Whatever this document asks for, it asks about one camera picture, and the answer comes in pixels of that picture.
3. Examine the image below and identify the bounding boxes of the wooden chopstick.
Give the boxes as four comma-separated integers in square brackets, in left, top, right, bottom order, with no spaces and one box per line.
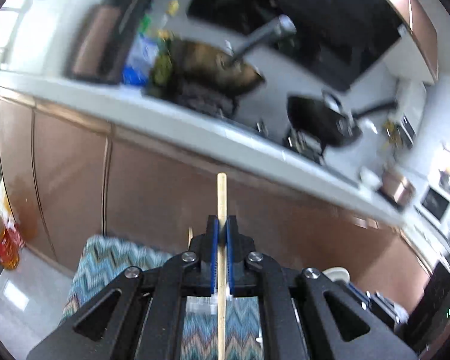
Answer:
[217,172,227,360]
[187,227,193,247]

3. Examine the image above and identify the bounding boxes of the white microwave oven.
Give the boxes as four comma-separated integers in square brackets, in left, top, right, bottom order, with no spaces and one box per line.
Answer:
[415,184,450,236]

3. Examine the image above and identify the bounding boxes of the zigzag patterned cloth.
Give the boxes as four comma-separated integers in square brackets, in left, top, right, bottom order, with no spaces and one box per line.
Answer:
[59,234,266,360]

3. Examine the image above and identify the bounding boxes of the copper rice cooker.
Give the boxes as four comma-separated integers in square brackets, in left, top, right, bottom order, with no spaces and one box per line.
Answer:
[378,168,416,211]

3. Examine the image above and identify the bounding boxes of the black gas stove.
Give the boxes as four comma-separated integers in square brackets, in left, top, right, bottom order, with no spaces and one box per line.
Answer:
[142,80,359,188]

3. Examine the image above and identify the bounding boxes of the black wok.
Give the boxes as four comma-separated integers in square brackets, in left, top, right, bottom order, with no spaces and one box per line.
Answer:
[287,90,398,150]

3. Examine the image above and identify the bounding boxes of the copper lower cabinets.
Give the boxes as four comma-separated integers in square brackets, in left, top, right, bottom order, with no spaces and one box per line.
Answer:
[0,88,431,297]

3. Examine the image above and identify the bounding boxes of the brass coloured wok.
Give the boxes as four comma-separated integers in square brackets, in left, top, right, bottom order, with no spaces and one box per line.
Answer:
[168,14,299,98]

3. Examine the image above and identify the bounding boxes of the yellow cap oil bottle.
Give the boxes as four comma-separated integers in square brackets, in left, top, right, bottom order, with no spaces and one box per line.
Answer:
[150,0,179,87]

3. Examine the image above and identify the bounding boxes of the blue white salt bag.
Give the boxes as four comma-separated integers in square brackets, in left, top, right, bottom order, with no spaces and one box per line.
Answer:
[122,33,159,87]

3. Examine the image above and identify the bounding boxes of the red bottle on floor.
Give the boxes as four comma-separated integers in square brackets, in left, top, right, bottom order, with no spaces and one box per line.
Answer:
[3,211,25,249]

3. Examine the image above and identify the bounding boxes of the white water heater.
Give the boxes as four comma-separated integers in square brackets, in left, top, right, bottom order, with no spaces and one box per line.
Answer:
[392,79,427,149]

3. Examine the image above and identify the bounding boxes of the green cap bottle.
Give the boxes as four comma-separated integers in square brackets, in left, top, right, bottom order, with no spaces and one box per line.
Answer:
[138,15,152,35]

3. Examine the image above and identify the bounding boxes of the copper black electric kettle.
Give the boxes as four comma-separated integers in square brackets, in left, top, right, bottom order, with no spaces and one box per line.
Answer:
[65,0,152,85]

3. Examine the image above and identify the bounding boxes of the black range hood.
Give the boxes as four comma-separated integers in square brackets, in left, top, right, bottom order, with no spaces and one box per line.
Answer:
[187,0,403,92]

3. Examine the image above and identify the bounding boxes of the upper wall cabinet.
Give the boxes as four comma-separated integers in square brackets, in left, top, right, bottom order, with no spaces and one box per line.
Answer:
[383,0,439,86]

